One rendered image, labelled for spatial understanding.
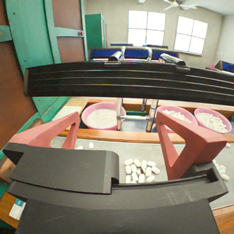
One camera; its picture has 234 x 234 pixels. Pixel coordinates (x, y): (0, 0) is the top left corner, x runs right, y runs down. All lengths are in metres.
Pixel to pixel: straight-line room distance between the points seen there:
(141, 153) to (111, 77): 0.36
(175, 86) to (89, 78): 0.18
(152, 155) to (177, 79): 0.35
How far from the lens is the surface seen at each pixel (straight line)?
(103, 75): 0.24
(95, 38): 2.92
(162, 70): 0.25
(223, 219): 0.51
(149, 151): 0.52
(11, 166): 0.51
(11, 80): 0.55
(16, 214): 0.48
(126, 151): 0.50
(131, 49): 0.79
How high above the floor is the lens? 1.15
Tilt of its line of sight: 37 degrees down
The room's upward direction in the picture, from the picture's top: straight up
